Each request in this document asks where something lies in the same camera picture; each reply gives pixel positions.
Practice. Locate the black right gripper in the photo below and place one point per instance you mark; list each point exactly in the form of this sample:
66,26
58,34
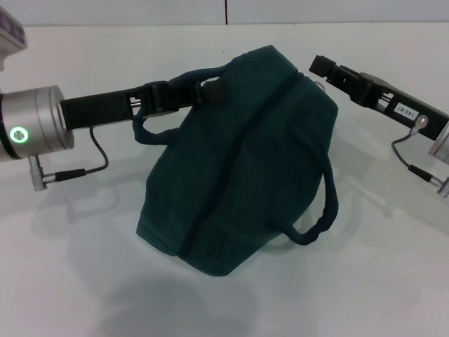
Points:
389,98

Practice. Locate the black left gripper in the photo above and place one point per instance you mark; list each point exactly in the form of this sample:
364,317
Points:
101,110

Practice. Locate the dark teal lunch bag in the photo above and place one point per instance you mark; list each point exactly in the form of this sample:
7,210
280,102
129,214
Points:
238,168

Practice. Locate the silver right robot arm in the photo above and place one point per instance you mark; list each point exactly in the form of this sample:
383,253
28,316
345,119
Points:
442,142

